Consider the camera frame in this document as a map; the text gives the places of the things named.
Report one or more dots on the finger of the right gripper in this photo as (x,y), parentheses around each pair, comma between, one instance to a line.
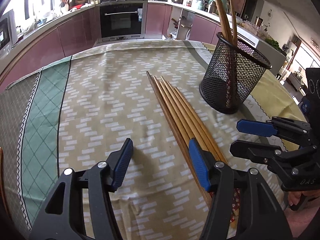
(283,128)
(271,155)

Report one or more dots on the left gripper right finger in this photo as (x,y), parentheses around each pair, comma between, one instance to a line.
(260,217)

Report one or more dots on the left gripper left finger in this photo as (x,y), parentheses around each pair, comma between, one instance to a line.
(62,214)

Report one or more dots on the black mesh utensil cup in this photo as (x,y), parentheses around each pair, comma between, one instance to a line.
(232,74)

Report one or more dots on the wooden chopstick four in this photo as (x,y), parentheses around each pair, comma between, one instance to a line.
(179,133)

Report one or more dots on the wooden chopstick six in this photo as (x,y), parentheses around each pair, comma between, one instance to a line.
(185,123)

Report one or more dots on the wooden chopstick two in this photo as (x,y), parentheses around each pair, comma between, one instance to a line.
(235,33)

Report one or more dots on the wooden chopstick eight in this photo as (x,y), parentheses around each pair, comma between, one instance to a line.
(210,142)

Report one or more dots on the wooden chopstick seven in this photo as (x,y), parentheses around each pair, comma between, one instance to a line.
(199,137)

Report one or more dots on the wooden chopstick one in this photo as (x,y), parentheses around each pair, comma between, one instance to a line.
(226,32)

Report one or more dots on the person right hand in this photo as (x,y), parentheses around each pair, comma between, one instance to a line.
(294,198)

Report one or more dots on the patterned tablecloth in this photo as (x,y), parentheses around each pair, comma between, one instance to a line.
(74,112)

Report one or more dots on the built-in black oven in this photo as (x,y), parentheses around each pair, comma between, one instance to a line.
(124,20)

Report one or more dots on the white microwave oven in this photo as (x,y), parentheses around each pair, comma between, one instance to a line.
(8,30)

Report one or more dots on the window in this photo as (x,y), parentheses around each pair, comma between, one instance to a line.
(27,12)

